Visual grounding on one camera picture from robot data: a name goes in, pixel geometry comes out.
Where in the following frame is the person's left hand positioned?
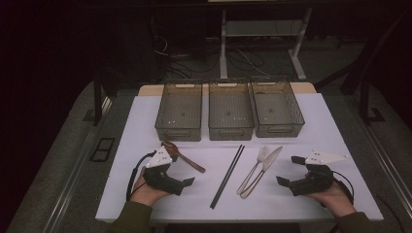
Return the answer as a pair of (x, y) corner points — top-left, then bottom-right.
(129, 166), (171, 208)

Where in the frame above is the clear plastic bin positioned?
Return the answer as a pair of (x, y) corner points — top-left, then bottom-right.
(154, 82), (203, 143)
(207, 81), (256, 142)
(251, 79), (306, 139)

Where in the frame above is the right hand-held gripper black cable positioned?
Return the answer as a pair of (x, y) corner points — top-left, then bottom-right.
(331, 170), (356, 205)

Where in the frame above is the person's right hand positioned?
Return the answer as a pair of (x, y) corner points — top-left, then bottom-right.
(304, 181), (358, 218)

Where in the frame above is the left hand-held gripper black cable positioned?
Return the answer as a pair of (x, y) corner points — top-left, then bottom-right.
(125, 150), (157, 202)

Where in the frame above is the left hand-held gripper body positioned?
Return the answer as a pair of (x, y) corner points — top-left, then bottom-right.
(143, 146), (187, 196)

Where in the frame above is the brown wooden spoon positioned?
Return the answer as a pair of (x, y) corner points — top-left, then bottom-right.
(160, 140), (207, 174)

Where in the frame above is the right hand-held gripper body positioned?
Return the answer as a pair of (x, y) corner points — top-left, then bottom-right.
(289, 149), (350, 197)

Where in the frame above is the white metal desk frame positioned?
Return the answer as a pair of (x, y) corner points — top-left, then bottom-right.
(219, 8), (314, 82)

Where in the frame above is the hand-held gripper black cable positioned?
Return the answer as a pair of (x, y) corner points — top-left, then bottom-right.
(125, 150), (157, 202)
(331, 170), (356, 205)

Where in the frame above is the white table cover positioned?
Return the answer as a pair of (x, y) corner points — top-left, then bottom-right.
(95, 92), (385, 222)

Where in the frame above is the silver metal fork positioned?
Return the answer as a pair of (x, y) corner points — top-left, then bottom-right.
(236, 145), (270, 196)

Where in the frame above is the black metal stand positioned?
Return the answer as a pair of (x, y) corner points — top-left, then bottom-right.
(339, 13), (409, 125)
(91, 69), (113, 127)

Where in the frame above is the silver metal knife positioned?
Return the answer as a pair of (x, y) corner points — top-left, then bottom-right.
(240, 145), (284, 200)

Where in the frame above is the tangle of floor cables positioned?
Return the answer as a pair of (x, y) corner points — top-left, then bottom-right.
(152, 35), (270, 79)

